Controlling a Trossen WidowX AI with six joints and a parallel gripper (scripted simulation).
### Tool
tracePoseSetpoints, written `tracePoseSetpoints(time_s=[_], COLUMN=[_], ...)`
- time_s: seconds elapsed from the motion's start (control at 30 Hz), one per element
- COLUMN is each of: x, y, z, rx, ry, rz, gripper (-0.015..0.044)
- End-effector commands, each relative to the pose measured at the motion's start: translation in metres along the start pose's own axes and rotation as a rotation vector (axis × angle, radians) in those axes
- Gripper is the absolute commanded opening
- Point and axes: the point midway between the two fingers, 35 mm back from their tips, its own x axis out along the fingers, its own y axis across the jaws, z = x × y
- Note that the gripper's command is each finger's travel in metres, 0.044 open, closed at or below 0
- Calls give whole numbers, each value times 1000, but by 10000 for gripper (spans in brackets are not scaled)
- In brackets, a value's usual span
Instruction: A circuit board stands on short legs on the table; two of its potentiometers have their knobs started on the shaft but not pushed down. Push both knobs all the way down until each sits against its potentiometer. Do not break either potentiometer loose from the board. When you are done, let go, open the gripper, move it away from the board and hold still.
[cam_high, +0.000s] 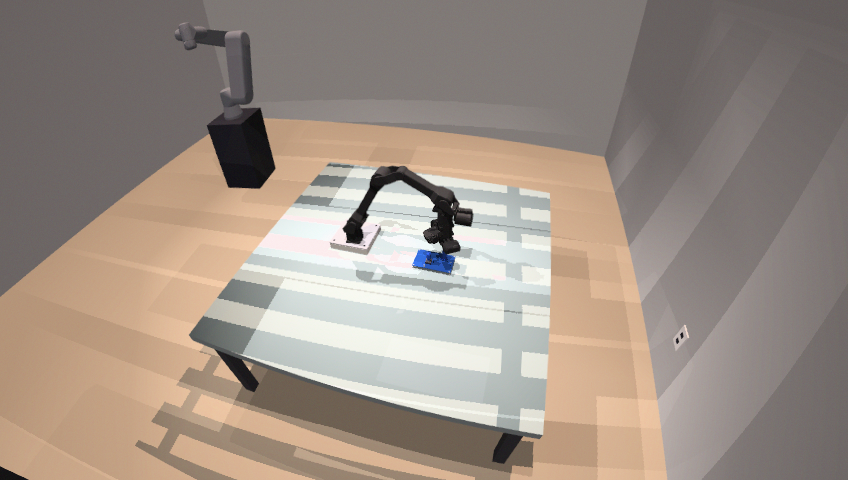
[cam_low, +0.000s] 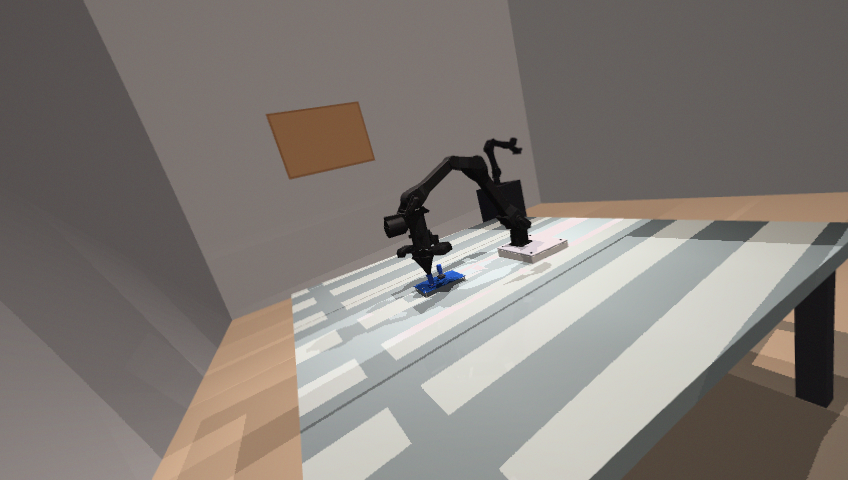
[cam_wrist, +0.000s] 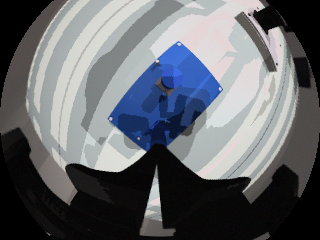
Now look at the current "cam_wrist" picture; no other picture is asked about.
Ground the blue circuit board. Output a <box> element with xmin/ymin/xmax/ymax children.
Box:
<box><xmin>108</xmin><ymin>41</ymin><xmax>223</xmax><ymax>152</ymax></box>

